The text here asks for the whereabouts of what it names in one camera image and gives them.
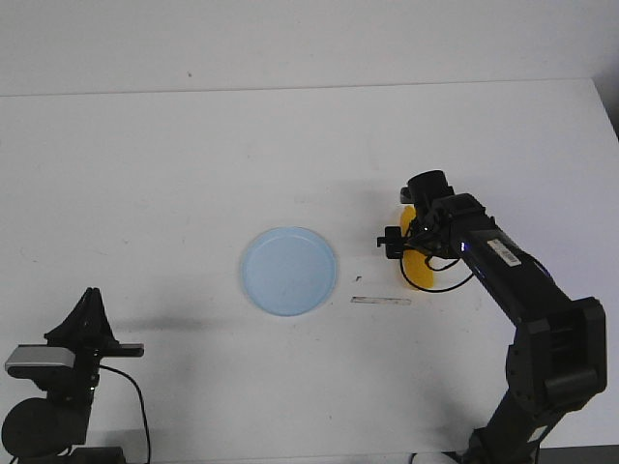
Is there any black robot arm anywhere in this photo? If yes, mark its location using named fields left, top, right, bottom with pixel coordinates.
left=400, top=170, right=607, bottom=463
left=1, top=287, right=145, bottom=463

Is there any yellow toy corn cob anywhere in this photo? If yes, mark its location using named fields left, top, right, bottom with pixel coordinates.
left=399, top=205, right=434, bottom=289

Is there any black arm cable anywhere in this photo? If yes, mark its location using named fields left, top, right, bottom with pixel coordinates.
left=57, top=364, right=152, bottom=464
left=397, top=231, right=478, bottom=294

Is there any clear tape strip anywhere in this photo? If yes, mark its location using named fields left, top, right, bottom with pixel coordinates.
left=350, top=296, right=411, bottom=305

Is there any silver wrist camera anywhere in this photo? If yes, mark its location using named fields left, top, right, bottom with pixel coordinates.
left=5, top=345, right=75, bottom=380

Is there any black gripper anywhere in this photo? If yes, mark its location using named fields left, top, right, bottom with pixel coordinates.
left=406, top=170, right=498, bottom=259
left=44, top=288, right=144, bottom=401

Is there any light blue round plate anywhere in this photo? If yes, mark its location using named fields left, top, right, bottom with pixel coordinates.
left=240, top=226, right=338, bottom=317

